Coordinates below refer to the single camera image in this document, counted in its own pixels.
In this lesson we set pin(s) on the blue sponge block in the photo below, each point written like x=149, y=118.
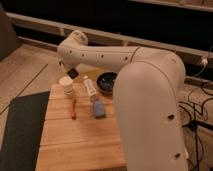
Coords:
x=98, y=109

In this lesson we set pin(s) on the dark floor mat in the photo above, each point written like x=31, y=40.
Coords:
x=23, y=131

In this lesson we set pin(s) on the white wall plug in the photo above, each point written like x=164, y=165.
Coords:
x=204, y=61

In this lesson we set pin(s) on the black eraser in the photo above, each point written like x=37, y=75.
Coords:
x=73, y=73

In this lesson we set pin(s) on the wooden board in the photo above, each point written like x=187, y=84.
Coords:
x=84, y=144

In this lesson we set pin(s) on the white ceramic cup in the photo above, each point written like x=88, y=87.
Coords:
x=67, y=83

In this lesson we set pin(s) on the red marker pen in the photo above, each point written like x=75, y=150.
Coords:
x=73, y=112

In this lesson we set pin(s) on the dark bowl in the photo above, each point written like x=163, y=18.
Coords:
x=105, y=82

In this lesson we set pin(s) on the white shelf rail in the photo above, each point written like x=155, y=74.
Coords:
x=99, y=37

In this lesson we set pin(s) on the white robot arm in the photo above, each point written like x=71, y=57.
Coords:
x=145, y=96

